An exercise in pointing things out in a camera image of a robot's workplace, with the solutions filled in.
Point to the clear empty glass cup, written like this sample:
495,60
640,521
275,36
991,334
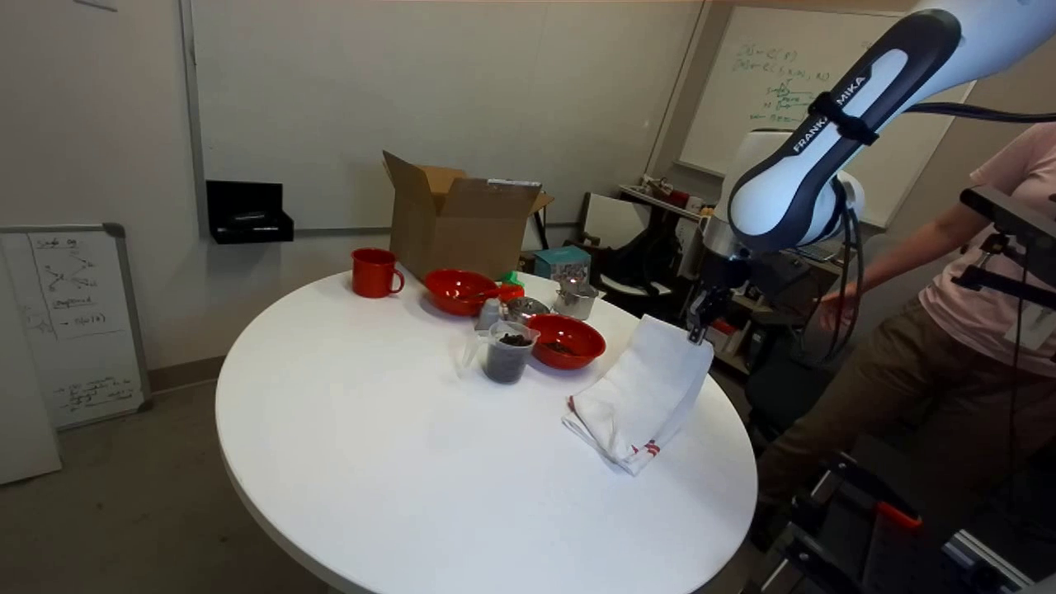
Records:
577,298

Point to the red bowl with dark beans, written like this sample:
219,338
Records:
573,344

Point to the cluttered shelf unit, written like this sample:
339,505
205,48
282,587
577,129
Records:
670,210

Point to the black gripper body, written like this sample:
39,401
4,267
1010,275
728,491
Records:
728,283

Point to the small framed whiteboard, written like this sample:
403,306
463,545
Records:
84,318

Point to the clear cup with dark beans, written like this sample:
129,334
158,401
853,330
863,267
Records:
507,360

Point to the teal box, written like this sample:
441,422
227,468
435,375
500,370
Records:
563,263

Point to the person in pink shirt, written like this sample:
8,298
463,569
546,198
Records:
991,286
853,275

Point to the black case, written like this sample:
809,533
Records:
249,212

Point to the large blank wall whiteboard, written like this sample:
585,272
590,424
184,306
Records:
331,110

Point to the open cardboard box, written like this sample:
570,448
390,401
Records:
463,227

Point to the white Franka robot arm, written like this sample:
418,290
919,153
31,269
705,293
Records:
826,153

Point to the empty red bowl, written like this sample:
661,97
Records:
456,293

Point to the red mug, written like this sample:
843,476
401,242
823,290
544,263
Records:
373,272

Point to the black chair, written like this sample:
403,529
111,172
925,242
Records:
628,258

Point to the black camera stand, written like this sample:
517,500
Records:
1007,217

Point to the small red green bottle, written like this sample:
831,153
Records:
508,293

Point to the white towel with red stripes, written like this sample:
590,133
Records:
645,397

